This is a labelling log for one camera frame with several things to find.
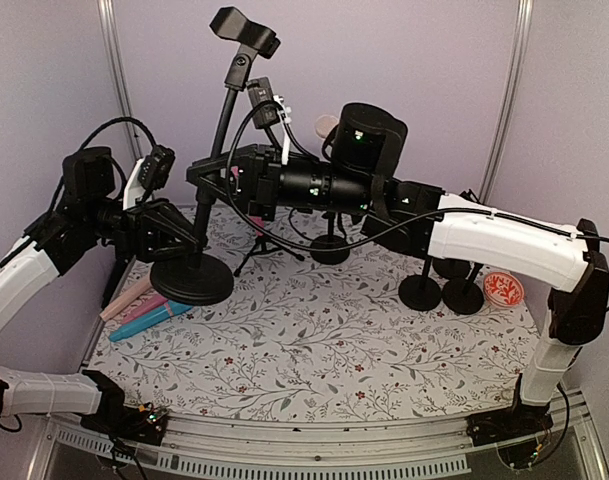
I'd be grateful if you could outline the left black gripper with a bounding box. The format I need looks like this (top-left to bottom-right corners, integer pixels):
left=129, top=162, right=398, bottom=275
left=84, top=195, right=205, bottom=261

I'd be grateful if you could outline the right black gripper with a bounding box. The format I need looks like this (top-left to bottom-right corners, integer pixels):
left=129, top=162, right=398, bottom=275
left=185, top=142, right=375, bottom=221

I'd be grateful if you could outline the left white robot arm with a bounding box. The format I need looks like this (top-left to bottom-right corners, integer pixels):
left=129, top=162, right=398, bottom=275
left=0, top=145, right=199, bottom=434

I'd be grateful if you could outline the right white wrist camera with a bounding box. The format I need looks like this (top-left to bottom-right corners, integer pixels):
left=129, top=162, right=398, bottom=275
left=247, top=77, right=292, bottom=166

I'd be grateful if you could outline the right aluminium frame post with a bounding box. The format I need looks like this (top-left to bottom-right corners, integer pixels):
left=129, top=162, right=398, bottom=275
left=479, top=0, right=534, bottom=204

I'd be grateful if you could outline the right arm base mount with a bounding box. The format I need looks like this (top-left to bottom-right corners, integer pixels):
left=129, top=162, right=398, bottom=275
left=466, top=390, right=553, bottom=446

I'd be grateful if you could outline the blue microphone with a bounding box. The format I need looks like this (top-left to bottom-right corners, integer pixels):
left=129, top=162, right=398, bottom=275
left=109, top=300, right=193, bottom=342

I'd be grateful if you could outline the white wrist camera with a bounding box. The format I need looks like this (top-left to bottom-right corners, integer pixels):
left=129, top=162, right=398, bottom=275
left=247, top=77, right=292, bottom=166
left=122, top=145, right=176, bottom=210

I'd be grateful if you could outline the front aluminium rail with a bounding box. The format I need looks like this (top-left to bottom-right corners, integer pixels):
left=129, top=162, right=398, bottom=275
left=26, top=390, right=609, bottom=479

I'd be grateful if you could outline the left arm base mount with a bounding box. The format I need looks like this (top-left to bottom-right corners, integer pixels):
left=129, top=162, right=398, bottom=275
left=80, top=370, right=169, bottom=446

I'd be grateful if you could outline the short pink microphone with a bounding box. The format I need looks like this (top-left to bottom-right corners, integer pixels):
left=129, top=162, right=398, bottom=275
left=123, top=294, right=167, bottom=323

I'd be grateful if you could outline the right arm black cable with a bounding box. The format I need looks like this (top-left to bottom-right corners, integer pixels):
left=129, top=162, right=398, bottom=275
left=223, top=99, right=609, bottom=251

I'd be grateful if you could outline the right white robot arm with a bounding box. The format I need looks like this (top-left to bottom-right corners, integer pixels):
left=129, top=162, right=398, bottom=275
left=186, top=102, right=609, bottom=436

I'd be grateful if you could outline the round stand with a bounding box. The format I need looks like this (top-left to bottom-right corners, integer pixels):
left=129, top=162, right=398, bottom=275
left=150, top=6, right=280, bottom=306
left=310, top=212, right=350, bottom=265
left=398, top=257, right=442, bottom=312
left=432, top=188, right=485, bottom=279
left=442, top=263, right=485, bottom=315

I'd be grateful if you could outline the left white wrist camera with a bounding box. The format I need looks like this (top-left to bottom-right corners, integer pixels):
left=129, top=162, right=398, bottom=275
left=122, top=145, right=176, bottom=210

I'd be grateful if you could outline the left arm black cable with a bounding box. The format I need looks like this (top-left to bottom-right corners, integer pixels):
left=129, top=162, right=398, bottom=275
left=48, top=117, right=158, bottom=211

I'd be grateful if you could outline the aluminium frame post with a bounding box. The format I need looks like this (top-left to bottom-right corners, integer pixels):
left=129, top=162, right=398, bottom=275
left=96, top=0, right=159, bottom=214
left=479, top=0, right=534, bottom=204

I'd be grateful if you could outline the left aluminium frame post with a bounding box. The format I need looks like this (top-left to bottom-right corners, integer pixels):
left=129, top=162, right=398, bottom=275
left=96, top=0, right=159, bottom=214

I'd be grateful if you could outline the tall pink microphone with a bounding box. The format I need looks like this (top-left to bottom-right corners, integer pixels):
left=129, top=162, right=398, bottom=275
left=231, top=166, right=265, bottom=228

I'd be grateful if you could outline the orange patterned small bowl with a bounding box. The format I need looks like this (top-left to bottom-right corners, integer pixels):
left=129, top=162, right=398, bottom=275
left=483, top=272, right=525, bottom=308

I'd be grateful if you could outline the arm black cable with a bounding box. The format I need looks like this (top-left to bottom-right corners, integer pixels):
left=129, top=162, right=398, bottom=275
left=223, top=99, right=609, bottom=251
left=48, top=117, right=158, bottom=211

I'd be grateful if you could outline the beige microphone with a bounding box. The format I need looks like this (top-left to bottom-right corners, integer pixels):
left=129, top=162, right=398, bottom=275
left=99, top=276, right=152, bottom=321
left=314, top=114, right=339, bottom=139

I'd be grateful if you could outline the black tripod shock-mount stand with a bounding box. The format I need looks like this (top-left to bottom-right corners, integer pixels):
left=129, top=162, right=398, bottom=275
left=233, top=232, right=305, bottom=277

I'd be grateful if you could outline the black microphone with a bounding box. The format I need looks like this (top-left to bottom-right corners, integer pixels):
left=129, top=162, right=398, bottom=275
left=101, top=259, right=129, bottom=308

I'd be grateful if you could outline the floral table mat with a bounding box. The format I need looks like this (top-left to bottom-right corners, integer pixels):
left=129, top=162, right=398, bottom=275
left=89, top=205, right=538, bottom=422

